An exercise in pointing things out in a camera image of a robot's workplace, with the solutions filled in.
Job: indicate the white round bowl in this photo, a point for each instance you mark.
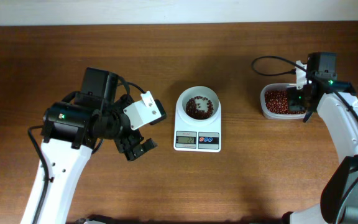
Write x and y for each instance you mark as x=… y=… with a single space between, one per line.
x=198 y=91

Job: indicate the red adzuki beans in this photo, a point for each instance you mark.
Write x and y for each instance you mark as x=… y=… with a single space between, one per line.
x=276 y=101

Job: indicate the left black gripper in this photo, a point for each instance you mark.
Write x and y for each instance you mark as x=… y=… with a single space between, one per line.
x=133 y=140

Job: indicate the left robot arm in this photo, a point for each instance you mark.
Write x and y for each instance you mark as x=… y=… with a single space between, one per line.
x=74 y=128

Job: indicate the white digital kitchen scale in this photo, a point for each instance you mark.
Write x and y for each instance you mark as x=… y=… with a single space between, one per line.
x=197 y=136

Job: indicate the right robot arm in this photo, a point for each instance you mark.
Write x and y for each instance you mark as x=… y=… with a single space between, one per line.
x=319 y=91

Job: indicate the red beans in bowl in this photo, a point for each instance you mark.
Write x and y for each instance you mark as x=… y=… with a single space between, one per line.
x=199 y=107

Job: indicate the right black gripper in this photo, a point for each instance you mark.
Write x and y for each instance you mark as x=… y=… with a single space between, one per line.
x=293 y=104

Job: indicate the clear plastic food container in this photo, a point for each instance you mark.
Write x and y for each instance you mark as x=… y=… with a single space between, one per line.
x=268 y=114

